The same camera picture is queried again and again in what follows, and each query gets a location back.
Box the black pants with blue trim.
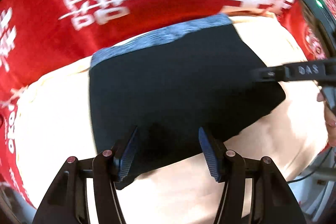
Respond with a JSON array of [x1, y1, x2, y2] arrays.
[[89, 14, 286, 190]]

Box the person's right hand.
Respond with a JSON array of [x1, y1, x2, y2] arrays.
[[317, 92, 336, 147]]

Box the peach cloth cover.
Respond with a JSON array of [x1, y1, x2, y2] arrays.
[[14, 15, 327, 223]]

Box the red wedding blanket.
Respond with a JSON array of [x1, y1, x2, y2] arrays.
[[0, 0, 336, 210]]

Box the black cable on floor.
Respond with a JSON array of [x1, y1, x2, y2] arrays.
[[286, 146, 334, 184]]

